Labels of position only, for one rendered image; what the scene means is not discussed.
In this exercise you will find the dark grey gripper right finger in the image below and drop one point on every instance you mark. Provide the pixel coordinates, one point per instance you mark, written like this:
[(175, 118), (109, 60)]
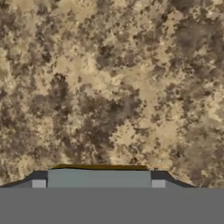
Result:
[(159, 176)]

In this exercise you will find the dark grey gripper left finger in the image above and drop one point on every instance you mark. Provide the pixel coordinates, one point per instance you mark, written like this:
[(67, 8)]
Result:
[(39, 176)]

